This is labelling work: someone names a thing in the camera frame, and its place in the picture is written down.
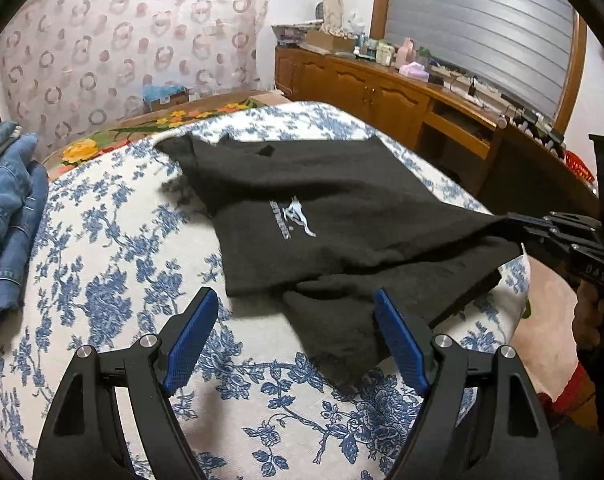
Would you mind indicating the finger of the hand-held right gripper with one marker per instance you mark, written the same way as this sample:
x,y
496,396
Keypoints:
x,y
572,225
557,246

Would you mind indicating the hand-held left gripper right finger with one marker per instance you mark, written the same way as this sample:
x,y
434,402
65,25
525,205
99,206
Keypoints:
x,y
399,340

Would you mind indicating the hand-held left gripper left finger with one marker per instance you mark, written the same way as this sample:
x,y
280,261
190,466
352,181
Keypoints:
x,y
191,345

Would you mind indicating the black pants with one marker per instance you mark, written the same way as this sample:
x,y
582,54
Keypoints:
x,y
332,200

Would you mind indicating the person's right hand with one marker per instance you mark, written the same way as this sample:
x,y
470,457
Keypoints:
x,y
592,320

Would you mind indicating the orange basket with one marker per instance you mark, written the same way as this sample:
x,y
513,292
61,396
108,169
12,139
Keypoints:
x,y
582,167

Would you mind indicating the pink cloth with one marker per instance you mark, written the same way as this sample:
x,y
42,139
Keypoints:
x,y
547,320

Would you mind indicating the blue floral bed sheet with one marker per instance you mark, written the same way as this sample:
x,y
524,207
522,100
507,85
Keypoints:
x,y
131,260

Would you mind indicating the colourful floral blanket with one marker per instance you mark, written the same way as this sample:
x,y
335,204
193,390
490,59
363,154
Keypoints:
x,y
81,150

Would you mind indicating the blue jeans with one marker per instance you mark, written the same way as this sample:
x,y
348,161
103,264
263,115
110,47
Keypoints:
x,y
11,200

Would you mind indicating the pink bottle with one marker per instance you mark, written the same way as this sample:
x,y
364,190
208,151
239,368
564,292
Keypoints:
x,y
406,52

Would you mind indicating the wooden sideboard cabinet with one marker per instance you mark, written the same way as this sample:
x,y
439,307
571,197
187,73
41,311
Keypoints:
x,y
372,90

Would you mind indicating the cardboard box with blue cloth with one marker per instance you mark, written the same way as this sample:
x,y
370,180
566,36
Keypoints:
x,y
164,97

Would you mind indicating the open cardboard box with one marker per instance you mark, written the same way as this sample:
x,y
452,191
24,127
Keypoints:
x,y
329,40

